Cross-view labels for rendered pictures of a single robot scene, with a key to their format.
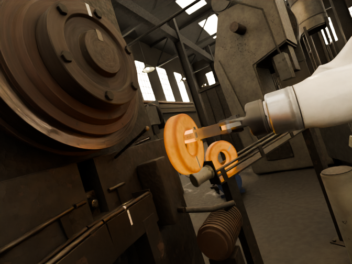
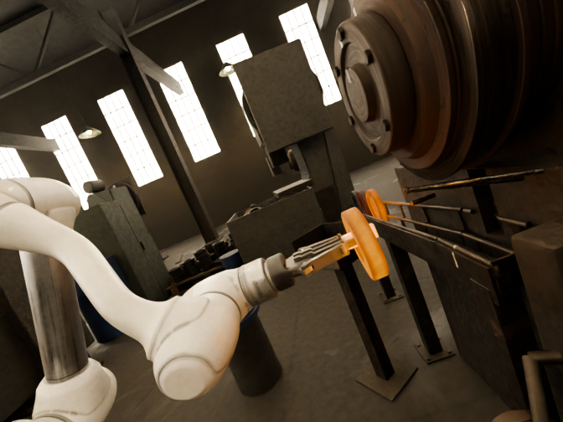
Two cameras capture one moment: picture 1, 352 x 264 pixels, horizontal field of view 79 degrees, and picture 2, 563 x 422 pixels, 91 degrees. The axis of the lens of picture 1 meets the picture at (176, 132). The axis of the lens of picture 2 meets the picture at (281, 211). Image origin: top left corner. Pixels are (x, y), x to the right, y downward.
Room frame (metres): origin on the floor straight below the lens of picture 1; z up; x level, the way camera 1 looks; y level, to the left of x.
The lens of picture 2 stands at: (1.02, -0.35, 1.03)
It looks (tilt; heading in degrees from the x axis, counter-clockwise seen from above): 8 degrees down; 157
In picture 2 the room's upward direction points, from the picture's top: 23 degrees counter-clockwise
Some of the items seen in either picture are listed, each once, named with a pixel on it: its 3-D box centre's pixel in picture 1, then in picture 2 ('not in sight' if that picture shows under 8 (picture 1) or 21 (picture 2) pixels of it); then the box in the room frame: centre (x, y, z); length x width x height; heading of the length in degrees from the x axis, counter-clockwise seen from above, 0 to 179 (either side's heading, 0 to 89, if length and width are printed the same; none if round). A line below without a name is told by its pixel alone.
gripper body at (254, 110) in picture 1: (245, 121); (291, 266); (0.48, -0.16, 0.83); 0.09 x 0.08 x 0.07; 63
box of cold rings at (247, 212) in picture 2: not in sight; (279, 227); (-2.16, 0.88, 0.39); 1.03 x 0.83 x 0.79; 67
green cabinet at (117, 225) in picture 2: not in sight; (128, 257); (-3.23, -0.87, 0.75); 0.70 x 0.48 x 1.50; 153
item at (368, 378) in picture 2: not in sight; (354, 305); (0.01, 0.22, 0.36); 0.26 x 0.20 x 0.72; 8
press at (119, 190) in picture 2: not in sight; (124, 223); (-7.53, -1.12, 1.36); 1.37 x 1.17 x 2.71; 53
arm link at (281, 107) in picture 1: (281, 111); (260, 280); (0.45, -0.22, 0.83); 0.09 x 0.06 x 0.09; 153
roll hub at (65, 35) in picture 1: (97, 56); (368, 90); (0.56, 0.14, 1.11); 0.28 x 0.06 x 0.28; 153
